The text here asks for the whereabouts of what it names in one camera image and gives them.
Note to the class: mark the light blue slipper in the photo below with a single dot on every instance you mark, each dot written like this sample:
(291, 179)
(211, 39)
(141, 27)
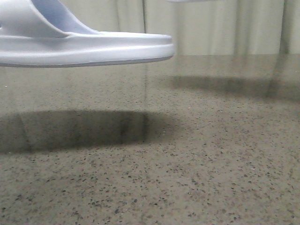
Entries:
(45, 34)
(178, 1)

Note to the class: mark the pale green curtain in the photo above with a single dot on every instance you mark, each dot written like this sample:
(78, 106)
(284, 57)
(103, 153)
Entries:
(209, 27)

